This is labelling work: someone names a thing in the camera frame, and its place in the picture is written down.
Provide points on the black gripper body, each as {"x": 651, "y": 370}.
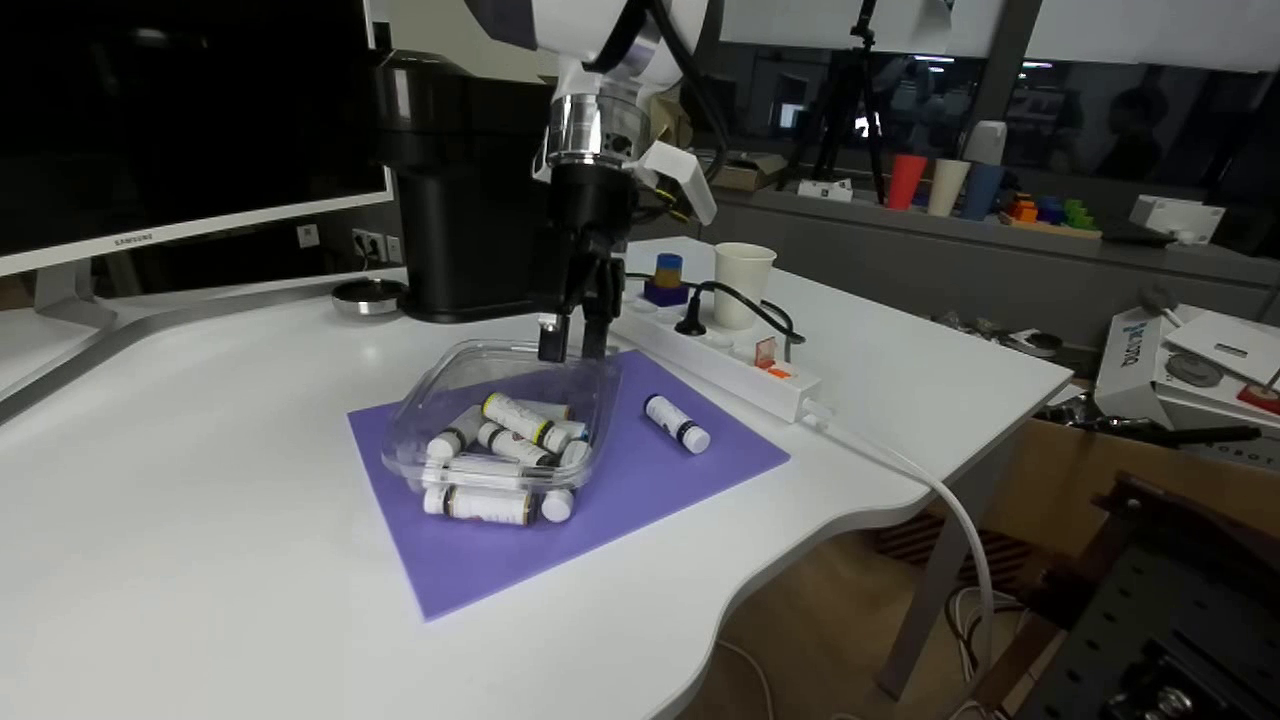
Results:
{"x": 599, "y": 212}

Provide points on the white power strip orange switch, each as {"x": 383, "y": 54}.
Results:
{"x": 724, "y": 365}

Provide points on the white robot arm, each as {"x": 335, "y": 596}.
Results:
{"x": 573, "y": 43}

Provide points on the small white labelled tube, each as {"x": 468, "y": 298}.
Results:
{"x": 475, "y": 506}
{"x": 514, "y": 446}
{"x": 453, "y": 433}
{"x": 556, "y": 409}
{"x": 556, "y": 506}
{"x": 573, "y": 460}
{"x": 679, "y": 426}
{"x": 520, "y": 420}
{"x": 475, "y": 471}

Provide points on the blue and yellow block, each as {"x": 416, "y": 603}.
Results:
{"x": 665, "y": 280}

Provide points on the black coffee machine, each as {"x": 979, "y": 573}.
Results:
{"x": 465, "y": 203}

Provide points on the white paper cup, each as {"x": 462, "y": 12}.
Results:
{"x": 747, "y": 280}

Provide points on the purple paper mat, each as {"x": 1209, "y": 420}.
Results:
{"x": 665, "y": 483}

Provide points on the small round metal dish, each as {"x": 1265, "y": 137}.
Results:
{"x": 364, "y": 298}

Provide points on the black tripod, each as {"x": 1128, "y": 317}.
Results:
{"x": 867, "y": 66}

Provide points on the red plastic cup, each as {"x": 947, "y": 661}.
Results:
{"x": 907, "y": 183}

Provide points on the white plastic cup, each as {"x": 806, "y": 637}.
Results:
{"x": 990, "y": 141}
{"x": 947, "y": 191}

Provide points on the blue plastic cup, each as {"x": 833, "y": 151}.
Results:
{"x": 983, "y": 191}

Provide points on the grey low cabinet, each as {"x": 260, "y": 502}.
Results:
{"x": 1015, "y": 274}

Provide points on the small orange toy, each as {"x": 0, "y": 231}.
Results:
{"x": 1021, "y": 209}

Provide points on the grey metal table leg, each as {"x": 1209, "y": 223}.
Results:
{"x": 932, "y": 585}

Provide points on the white framed computer monitor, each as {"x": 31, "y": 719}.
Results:
{"x": 161, "y": 107}

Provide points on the small green toy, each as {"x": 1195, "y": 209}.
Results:
{"x": 1077, "y": 212}

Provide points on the white printed cardboard box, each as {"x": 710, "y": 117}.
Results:
{"x": 1134, "y": 352}
{"x": 1227, "y": 352}

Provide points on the plain white box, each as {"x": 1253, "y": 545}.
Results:
{"x": 1177, "y": 219}

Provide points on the black pen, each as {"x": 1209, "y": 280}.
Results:
{"x": 1173, "y": 431}

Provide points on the black perforated metal rack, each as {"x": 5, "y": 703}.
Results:
{"x": 1163, "y": 614}

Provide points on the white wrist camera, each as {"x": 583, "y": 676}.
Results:
{"x": 679, "y": 179}

